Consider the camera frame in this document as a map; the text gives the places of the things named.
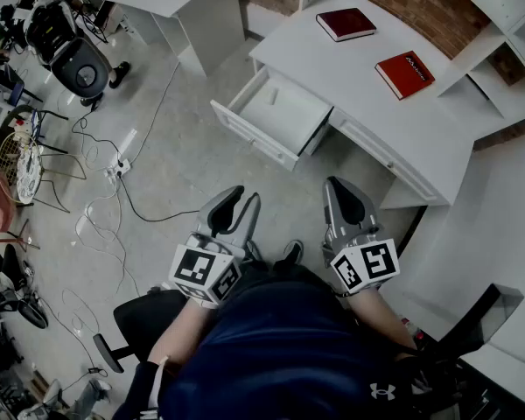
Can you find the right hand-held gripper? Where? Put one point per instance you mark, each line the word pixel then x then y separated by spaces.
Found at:
pixel 367 265

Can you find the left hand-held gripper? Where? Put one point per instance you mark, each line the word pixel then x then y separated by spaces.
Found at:
pixel 201 269

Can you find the white desk drawer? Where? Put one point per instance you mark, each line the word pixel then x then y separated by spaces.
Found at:
pixel 284 116

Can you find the person's left forearm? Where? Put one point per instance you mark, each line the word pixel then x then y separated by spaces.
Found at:
pixel 184 331

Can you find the person's right forearm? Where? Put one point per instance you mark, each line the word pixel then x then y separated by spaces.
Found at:
pixel 380 317

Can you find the closed white drawer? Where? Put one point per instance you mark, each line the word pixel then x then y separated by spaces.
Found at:
pixel 376 147

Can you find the white power strip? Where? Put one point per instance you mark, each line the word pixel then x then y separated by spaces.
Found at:
pixel 119 168

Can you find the black office chair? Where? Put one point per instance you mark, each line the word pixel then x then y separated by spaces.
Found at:
pixel 149 317

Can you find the person's dark clothing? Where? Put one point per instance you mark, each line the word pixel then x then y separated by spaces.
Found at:
pixel 280 348

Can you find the white desk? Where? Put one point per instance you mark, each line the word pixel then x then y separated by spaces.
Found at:
pixel 332 68

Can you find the bright red book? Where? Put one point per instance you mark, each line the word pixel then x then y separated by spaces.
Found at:
pixel 406 74

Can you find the black angled stand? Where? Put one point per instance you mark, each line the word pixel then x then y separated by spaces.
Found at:
pixel 477 322

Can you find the dark red book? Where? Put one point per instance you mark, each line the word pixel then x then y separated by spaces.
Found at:
pixel 347 22

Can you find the white shelf unit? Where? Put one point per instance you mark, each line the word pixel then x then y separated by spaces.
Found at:
pixel 477 77

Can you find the black frame chair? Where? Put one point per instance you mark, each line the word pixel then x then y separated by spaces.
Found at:
pixel 22 116

